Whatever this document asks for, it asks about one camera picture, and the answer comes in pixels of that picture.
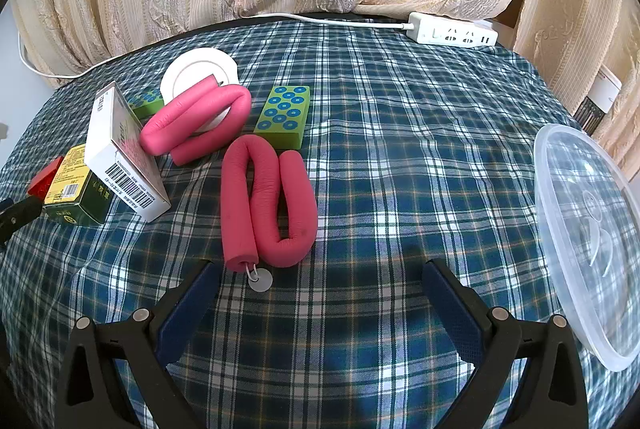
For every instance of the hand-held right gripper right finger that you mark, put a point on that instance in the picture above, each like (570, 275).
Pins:
(450, 309)

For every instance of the pink foam tube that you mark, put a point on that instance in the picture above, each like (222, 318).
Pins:
(240, 209)
(165, 129)

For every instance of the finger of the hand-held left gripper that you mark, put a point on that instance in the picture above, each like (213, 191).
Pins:
(20, 214)

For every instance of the red block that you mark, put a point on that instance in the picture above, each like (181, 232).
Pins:
(42, 181)

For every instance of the white and dark box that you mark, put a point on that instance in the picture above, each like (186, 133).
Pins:
(607, 89)

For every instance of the small green block blue dots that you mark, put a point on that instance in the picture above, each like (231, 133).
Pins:
(147, 101)

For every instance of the white round dish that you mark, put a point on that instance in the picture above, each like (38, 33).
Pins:
(200, 64)

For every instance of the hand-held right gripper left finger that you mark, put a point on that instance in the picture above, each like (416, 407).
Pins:
(185, 314)

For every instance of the blue plaid tablecloth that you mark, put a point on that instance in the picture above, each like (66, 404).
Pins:
(400, 159)

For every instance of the green and yellow box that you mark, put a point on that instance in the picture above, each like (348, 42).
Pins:
(70, 179)

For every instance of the clear plastic container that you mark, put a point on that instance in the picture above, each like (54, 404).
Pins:
(575, 209)

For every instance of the white box with barcode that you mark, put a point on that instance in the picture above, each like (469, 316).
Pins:
(120, 144)

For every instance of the white power strip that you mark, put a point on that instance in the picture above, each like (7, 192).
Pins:
(450, 31)

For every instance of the green block with blue dots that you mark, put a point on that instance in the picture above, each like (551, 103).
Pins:
(282, 114)

